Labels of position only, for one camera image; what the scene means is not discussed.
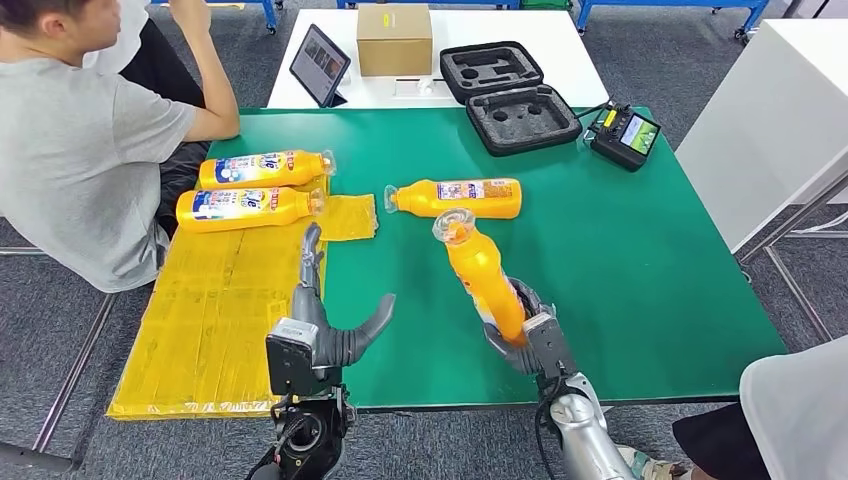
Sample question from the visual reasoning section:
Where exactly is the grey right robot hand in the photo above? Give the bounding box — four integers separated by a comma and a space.
483, 278, 556, 378

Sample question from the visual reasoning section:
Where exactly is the metal table leg frame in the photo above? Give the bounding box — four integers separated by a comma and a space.
735, 173, 848, 346

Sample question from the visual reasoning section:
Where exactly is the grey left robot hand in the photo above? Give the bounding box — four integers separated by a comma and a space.
289, 223, 397, 370

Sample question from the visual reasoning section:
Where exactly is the small white plastic piece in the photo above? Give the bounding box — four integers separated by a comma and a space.
394, 78, 446, 99

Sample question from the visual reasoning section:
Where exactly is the person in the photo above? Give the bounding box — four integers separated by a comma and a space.
0, 0, 241, 294
616, 334, 848, 480
82, 0, 208, 111

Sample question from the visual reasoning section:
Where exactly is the small white table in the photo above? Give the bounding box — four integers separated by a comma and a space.
266, 8, 609, 111

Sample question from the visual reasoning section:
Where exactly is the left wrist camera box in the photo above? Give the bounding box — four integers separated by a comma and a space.
266, 317, 321, 397

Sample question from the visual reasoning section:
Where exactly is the black remote controller with screen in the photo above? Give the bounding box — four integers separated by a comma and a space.
589, 101, 663, 173

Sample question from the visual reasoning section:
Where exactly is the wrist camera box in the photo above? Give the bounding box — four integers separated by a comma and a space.
521, 312, 580, 380
266, 317, 321, 397

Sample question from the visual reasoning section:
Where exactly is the yellow plastic sheet mat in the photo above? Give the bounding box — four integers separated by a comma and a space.
105, 175, 379, 422

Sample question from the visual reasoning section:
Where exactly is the black tablet on stand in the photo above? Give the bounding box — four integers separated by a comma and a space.
289, 23, 352, 109

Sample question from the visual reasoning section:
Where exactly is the metal floor frame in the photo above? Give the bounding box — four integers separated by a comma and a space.
0, 248, 117, 465

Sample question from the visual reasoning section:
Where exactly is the large white table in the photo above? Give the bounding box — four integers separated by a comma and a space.
675, 18, 848, 254

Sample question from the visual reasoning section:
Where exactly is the orange detergent bottle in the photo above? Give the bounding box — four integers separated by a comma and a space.
432, 208, 531, 347
384, 178, 523, 221
198, 149, 338, 191
175, 186, 327, 234

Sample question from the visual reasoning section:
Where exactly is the black foam-lined open case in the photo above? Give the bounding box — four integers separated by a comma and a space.
439, 40, 584, 158

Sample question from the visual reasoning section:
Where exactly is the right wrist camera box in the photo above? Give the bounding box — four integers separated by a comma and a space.
521, 312, 580, 380

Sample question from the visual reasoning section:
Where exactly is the brown cardboard box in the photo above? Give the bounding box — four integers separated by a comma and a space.
356, 3, 434, 77

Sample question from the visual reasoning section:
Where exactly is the blue metal cart frame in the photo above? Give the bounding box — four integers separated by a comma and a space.
574, 0, 771, 42
152, 0, 280, 34

